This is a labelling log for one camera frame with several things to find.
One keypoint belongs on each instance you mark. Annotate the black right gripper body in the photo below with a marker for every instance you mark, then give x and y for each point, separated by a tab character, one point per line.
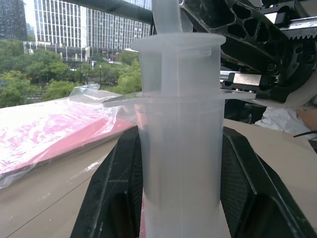
301	29

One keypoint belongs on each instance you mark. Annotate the white crumpled cloth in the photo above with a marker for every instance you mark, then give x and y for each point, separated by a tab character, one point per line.
280	119

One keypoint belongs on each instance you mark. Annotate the translucent plastic syringe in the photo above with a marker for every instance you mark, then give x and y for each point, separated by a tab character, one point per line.
180	148

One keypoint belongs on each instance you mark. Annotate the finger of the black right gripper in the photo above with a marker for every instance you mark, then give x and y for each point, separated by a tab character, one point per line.
223	17

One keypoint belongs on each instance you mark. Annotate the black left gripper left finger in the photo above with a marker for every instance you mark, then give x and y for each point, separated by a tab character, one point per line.
111	183

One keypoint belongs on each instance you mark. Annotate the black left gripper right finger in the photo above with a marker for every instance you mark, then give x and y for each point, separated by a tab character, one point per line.
250	188

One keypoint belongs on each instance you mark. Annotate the dark window frame beam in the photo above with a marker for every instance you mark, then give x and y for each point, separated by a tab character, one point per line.
119	8

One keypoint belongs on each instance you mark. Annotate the pink sheet in clear plastic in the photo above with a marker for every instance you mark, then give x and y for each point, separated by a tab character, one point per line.
49	134

